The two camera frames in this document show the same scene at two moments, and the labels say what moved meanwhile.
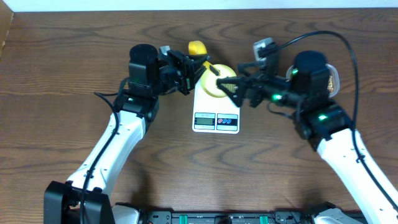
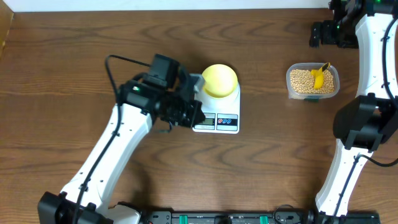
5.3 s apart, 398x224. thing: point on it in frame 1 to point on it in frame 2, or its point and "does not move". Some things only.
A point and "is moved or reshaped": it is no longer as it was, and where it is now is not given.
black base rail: [232, 217] does not move
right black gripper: [257, 80] to [326, 38]
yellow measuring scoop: [198, 47] is moved or reshaped
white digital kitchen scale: [214, 114] does not move
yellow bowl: [209, 78] does not move
